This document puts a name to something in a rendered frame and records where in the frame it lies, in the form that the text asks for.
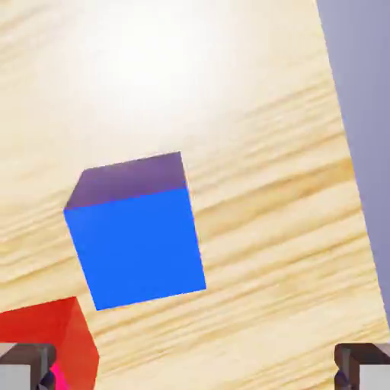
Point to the small blue cube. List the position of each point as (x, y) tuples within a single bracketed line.
[(134, 240)]

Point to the small red cube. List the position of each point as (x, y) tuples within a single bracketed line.
[(61, 323)]

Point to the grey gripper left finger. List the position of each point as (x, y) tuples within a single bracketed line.
[(21, 362)]

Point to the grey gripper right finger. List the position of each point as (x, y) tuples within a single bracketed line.
[(362, 362)]

